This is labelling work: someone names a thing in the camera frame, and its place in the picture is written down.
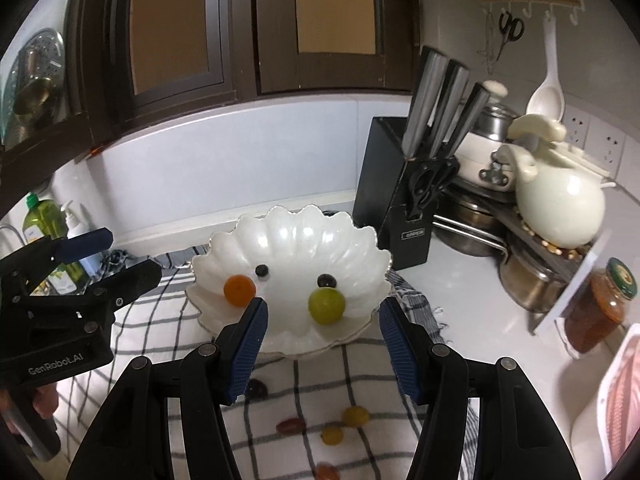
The small dark blueberry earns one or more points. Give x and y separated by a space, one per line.
261 270

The steel lidded pot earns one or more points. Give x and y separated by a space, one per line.
495 118

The white rice spoon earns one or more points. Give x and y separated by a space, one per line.
548 99

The steel steamer plate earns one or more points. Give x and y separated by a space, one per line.
34 86

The pink collapsible basket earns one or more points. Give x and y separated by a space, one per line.
618 401

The glass jar with sauce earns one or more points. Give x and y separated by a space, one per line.
600 306

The steel knife handle middle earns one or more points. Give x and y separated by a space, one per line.
456 78

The green round fruit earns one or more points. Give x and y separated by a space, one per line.
326 305

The black hanging scissors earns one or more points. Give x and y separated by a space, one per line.
511 30

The white enamel pot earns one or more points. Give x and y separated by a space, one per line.
475 155

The dark purple plum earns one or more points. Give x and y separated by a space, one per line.
256 390

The red oblong date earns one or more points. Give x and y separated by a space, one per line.
291 426

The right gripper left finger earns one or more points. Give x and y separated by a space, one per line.
129 437

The steel pot lower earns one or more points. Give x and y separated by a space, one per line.
528 280

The checked black white cloth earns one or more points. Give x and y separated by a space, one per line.
163 325

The white scalloped fruit bowl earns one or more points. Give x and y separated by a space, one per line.
297 247

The steel knife handle right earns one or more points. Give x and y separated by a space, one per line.
473 106

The dark wooden window frame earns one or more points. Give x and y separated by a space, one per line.
131 64

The green dish soap bottle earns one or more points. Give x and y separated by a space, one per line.
44 218

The black knife block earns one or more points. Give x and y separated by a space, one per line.
383 198

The steel faucet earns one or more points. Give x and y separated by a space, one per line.
10 240

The dark grape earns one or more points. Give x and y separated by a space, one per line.
326 280

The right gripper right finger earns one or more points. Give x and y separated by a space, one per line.
517 439

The black kitchen shears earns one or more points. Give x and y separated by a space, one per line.
428 181

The yellow kumquat smaller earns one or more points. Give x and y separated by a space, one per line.
332 435

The cream ceramic pot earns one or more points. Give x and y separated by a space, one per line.
559 190

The steel knife handle left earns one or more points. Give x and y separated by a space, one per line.
433 70

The steel knife handle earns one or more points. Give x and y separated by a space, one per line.
456 78
473 106
433 70

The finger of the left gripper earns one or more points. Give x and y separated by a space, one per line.
69 250
121 288

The orange tangerine left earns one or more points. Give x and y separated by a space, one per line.
239 290

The white wall socket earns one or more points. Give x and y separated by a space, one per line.
601 141

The yellow kumquat larger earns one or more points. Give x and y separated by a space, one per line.
355 416

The steel pan under shelf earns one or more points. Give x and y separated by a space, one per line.
463 224

